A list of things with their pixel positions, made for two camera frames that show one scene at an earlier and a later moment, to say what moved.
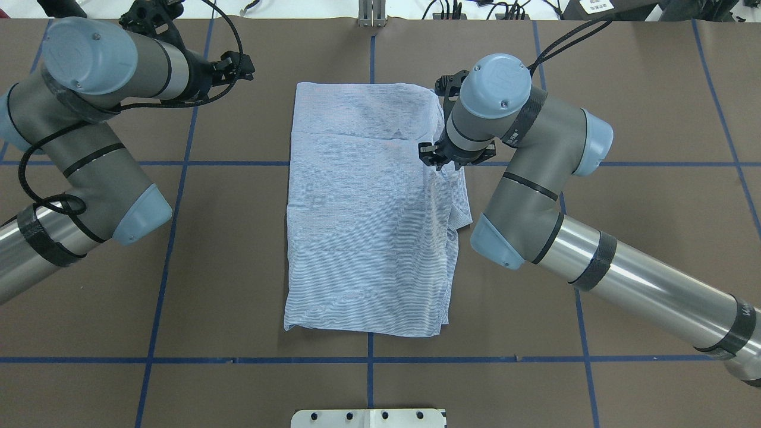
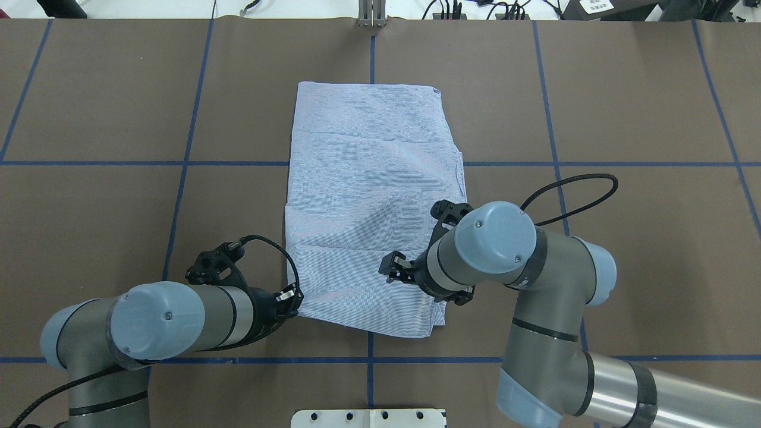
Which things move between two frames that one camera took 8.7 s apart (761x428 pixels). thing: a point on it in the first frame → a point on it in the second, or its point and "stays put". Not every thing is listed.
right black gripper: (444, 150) → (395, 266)
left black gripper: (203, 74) → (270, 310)
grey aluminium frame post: (372, 13) stays put
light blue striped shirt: (372, 228) stays put
